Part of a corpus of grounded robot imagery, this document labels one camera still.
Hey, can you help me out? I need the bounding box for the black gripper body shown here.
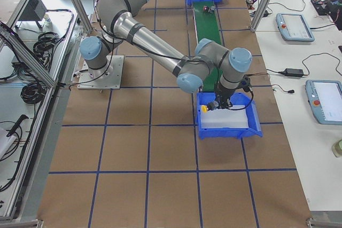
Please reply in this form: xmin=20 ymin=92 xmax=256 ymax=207
xmin=215 ymin=77 xmax=253 ymax=109

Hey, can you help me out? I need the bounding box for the yellow push button switch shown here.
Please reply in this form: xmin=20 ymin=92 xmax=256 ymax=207
xmin=201 ymin=101 xmax=214 ymax=113

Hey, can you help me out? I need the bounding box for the red push button switch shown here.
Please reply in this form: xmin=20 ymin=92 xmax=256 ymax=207
xmin=203 ymin=5 xmax=215 ymax=14

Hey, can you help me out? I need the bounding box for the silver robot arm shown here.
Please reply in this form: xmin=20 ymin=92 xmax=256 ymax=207
xmin=80 ymin=0 xmax=252 ymax=110

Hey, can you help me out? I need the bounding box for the blue destination bin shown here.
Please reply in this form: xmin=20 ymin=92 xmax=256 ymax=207
xmin=197 ymin=92 xmax=263 ymax=139

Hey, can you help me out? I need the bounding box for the white foam pad destination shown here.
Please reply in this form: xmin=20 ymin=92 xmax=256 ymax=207
xmin=199 ymin=105 xmax=248 ymax=129

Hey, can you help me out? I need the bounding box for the black power adapter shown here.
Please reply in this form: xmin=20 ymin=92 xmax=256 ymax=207
xmin=284 ymin=68 xmax=304 ymax=77

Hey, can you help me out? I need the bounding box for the green conveyor belt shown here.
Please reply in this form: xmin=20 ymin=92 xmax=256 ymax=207
xmin=190 ymin=2 xmax=232 ymax=93

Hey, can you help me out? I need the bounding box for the near teach pendant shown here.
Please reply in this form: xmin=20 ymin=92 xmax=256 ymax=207
xmin=305 ymin=80 xmax=341 ymax=125

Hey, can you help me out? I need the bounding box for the teach pendant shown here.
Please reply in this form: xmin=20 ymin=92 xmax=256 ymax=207
xmin=305 ymin=80 xmax=341 ymax=125
xmin=276 ymin=13 xmax=315 ymax=42

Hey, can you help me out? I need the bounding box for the far teach pendant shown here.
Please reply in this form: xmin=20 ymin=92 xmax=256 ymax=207
xmin=276 ymin=13 xmax=315 ymax=42

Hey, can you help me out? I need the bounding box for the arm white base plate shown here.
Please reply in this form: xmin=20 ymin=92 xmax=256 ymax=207
xmin=76 ymin=55 xmax=125 ymax=90

